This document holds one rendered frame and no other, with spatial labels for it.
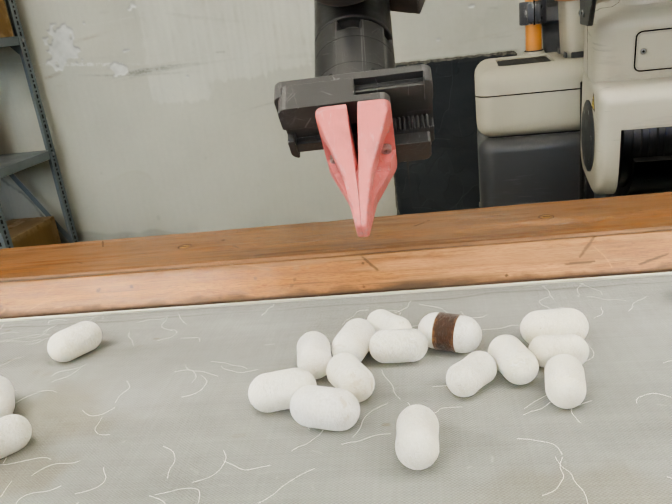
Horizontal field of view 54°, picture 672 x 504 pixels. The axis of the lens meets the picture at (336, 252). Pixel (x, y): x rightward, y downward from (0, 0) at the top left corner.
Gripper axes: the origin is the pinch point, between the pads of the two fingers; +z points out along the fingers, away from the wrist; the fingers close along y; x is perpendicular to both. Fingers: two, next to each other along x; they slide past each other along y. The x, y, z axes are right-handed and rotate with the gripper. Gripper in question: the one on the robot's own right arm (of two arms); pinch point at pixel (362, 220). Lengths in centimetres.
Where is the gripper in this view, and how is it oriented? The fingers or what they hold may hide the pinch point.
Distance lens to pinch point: 40.6
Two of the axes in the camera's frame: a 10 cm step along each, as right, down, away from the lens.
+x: 1.5, 4.8, 8.7
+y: 9.9, -0.9, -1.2
